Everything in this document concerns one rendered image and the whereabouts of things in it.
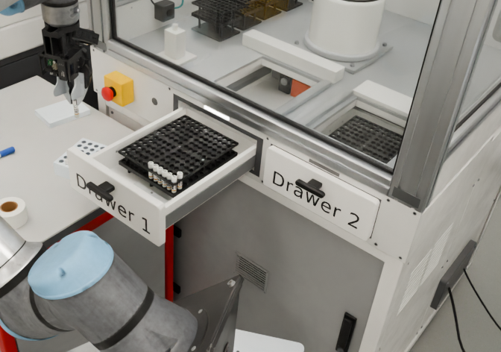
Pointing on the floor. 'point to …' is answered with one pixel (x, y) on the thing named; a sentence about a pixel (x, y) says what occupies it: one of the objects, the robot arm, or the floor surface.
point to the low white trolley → (66, 195)
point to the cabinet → (320, 264)
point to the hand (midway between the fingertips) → (75, 98)
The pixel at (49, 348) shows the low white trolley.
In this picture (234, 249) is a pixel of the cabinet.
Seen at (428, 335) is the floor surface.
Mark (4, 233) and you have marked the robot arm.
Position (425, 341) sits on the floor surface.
